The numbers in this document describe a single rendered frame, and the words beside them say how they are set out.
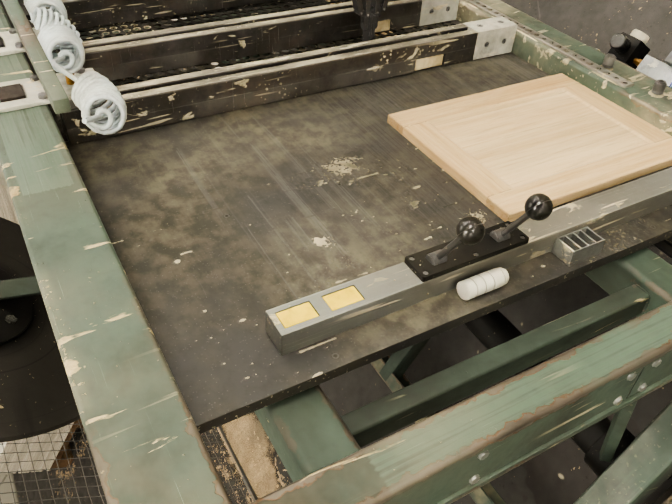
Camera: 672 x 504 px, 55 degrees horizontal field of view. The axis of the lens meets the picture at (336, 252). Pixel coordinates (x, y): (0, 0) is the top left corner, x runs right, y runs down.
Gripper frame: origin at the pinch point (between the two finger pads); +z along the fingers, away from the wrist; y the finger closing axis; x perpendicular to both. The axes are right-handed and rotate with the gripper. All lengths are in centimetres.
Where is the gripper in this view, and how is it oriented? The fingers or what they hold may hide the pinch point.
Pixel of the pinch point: (369, 29)
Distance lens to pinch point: 161.0
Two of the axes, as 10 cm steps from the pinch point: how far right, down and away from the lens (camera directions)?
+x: 4.8, 5.8, -6.6
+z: -0.3, 7.6, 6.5
